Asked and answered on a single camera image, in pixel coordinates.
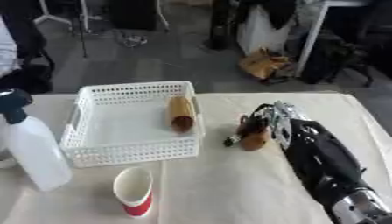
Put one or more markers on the white plastic perforated basket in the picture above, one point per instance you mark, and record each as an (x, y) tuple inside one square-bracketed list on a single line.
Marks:
[(127, 128)]

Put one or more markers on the person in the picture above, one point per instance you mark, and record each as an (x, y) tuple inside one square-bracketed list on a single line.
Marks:
[(15, 58)]

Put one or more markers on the tan bag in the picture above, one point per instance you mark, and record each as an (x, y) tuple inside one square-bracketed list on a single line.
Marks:
[(263, 64)]

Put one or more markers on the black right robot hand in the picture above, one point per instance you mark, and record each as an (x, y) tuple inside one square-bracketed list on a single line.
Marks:
[(255, 124)]

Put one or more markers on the white bag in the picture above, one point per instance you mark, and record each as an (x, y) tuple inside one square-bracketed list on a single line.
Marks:
[(260, 32)]

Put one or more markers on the red and white paper cup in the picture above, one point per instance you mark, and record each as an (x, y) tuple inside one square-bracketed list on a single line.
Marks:
[(133, 191)]

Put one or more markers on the white table leg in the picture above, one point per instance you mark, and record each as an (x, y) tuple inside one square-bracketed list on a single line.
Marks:
[(309, 43)]

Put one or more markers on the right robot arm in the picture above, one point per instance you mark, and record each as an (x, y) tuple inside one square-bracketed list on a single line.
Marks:
[(321, 154)]

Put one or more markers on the black box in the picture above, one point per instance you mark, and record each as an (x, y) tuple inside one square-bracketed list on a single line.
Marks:
[(132, 13)]

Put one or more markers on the white stand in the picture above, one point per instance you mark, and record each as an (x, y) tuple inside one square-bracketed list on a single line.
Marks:
[(51, 17)]

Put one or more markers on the white spray bottle dark nozzle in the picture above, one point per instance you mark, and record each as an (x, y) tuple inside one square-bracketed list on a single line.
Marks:
[(35, 154)]

